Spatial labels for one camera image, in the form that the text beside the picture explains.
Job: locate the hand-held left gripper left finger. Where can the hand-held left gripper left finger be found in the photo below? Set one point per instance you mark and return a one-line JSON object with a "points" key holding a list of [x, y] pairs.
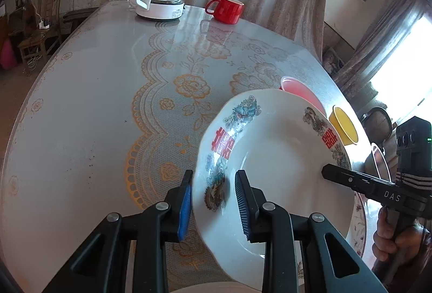
{"points": [[185, 208]]}

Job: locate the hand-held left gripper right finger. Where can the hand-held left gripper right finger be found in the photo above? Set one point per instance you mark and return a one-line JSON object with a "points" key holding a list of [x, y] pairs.
{"points": [[241, 202]]}

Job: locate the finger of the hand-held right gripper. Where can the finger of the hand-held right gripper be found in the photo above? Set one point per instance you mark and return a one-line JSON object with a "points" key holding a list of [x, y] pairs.
{"points": [[347, 180]]}

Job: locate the white dragon print plate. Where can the white dragon print plate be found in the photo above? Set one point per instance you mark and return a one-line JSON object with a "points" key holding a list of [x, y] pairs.
{"points": [[280, 158]]}

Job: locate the person's right hand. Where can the person's right hand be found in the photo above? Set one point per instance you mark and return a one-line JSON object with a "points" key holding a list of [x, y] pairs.
{"points": [[384, 245]]}

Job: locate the floral rim plate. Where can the floral rim plate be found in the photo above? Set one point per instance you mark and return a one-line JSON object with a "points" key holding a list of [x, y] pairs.
{"points": [[358, 225]]}

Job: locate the dark round-back chair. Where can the dark round-back chair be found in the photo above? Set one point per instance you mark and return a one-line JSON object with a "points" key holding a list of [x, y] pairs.
{"points": [[378, 122]]}

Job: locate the yellow plastic bowl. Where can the yellow plastic bowl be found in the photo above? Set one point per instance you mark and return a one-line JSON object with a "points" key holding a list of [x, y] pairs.
{"points": [[342, 122]]}

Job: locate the red plastic bowl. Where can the red plastic bowl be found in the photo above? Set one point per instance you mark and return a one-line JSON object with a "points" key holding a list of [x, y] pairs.
{"points": [[302, 88]]}

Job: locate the narrow beige window curtain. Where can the narrow beige window curtain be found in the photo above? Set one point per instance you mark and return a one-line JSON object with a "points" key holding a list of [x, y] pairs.
{"points": [[381, 43]]}

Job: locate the printed bag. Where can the printed bag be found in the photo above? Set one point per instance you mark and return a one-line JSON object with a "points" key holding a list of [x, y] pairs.
{"points": [[332, 61]]}

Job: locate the lace print tablecloth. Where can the lace print tablecloth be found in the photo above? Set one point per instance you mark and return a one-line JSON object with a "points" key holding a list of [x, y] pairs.
{"points": [[84, 110]]}

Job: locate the red mug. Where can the red mug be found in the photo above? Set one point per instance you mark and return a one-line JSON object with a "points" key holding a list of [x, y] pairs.
{"points": [[229, 11]]}

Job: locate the dark low bench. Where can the dark low bench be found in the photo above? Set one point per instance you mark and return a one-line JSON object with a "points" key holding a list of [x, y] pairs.
{"points": [[79, 14]]}

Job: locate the white power strip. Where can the white power strip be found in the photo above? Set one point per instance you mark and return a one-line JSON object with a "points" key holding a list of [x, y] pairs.
{"points": [[43, 24]]}

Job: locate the pink bag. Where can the pink bag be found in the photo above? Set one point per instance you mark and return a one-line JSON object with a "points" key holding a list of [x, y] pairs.
{"points": [[6, 55]]}

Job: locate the wooden chair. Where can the wooden chair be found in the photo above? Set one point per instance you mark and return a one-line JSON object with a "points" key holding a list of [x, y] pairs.
{"points": [[44, 9]]}

